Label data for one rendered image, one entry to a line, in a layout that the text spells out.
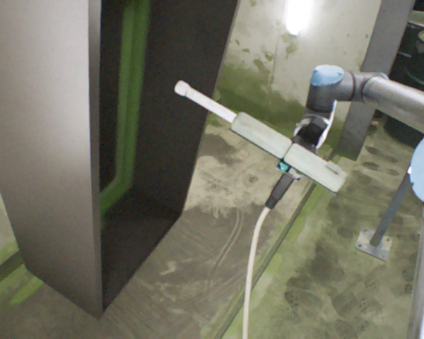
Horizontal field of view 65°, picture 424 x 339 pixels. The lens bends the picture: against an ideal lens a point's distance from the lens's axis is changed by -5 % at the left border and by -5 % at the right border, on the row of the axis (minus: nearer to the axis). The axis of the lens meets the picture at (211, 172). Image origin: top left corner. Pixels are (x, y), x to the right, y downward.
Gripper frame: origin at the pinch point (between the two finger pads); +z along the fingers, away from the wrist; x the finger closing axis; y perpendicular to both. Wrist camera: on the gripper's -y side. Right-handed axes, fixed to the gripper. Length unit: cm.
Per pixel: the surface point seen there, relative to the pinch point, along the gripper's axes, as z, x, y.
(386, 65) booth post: -181, -26, 17
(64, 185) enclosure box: 34, 40, 11
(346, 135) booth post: -184, -33, 79
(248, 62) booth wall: -191, 65, 71
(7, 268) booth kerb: 22, 91, 134
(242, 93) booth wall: -193, 58, 100
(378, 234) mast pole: -99, -72, 80
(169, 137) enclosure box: -27, 44, 38
